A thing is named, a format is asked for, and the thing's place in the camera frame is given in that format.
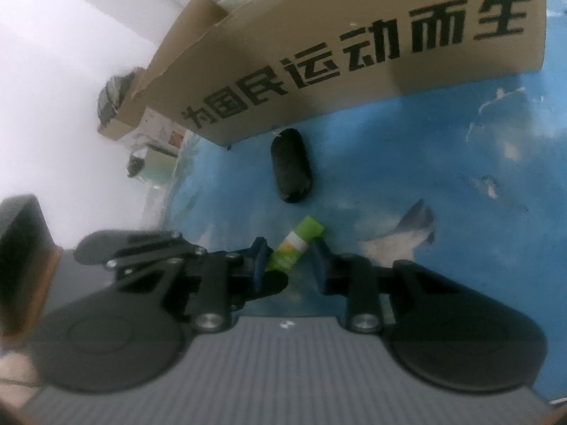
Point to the black oval case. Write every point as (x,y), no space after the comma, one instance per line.
(292,168)

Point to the green glue stick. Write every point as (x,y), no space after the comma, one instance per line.
(292,248)

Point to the grey patterned bag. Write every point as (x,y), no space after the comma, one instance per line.
(110,97)

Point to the large printed cardboard box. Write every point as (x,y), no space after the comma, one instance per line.
(248,31)

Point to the small colourful printed cardboard box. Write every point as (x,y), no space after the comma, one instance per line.
(150,128)

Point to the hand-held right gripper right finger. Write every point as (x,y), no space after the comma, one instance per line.
(320,270)

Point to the green water jug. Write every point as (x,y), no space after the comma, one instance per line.
(153,166)

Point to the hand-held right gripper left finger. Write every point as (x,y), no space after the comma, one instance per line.
(259,265)

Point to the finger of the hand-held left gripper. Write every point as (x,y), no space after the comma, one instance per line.
(133,245)

